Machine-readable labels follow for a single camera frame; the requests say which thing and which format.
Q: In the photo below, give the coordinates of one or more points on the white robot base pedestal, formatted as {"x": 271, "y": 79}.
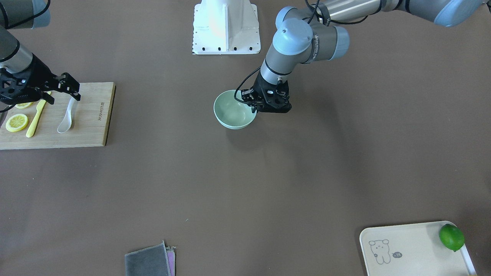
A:
{"x": 226, "y": 27}

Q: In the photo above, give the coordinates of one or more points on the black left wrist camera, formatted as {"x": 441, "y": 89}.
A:
{"x": 252, "y": 98}

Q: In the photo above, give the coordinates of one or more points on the beige rabbit tray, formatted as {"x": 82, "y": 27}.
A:
{"x": 412, "y": 250}

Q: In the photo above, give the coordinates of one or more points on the yellow plastic knife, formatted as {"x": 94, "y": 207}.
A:
{"x": 34, "y": 123}

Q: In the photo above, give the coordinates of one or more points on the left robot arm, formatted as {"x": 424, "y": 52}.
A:
{"x": 317, "y": 33}

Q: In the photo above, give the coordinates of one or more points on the lemon slice front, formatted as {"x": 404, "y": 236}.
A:
{"x": 16, "y": 123}

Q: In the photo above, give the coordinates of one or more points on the bamboo cutting board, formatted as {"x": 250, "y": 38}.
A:
{"x": 90, "y": 120}

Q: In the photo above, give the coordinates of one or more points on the white plastic spoon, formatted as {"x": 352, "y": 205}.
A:
{"x": 66, "y": 124}

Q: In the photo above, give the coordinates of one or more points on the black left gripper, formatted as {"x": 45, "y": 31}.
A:
{"x": 262, "y": 85}

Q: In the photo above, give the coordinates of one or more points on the green lime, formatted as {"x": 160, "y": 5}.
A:
{"x": 451, "y": 237}

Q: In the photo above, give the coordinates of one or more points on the lemon slice top single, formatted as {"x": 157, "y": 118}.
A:
{"x": 23, "y": 105}

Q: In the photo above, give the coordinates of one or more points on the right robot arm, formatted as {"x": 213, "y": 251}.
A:
{"x": 20, "y": 14}

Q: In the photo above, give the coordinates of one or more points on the light green bowl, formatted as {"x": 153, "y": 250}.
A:
{"x": 232, "y": 114}

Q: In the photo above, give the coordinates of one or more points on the grey folded cloth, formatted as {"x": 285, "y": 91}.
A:
{"x": 159, "y": 260}

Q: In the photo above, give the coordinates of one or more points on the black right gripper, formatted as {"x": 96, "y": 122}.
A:
{"x": 39, "y": 74}

